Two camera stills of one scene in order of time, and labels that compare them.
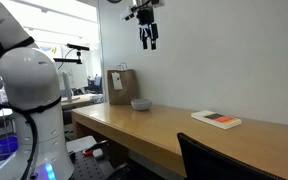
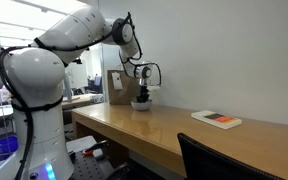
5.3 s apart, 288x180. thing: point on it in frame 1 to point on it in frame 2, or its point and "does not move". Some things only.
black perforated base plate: (85, 167) does not move
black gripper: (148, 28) to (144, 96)
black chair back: (203, 162) does not move
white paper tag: (117, 81) does not move
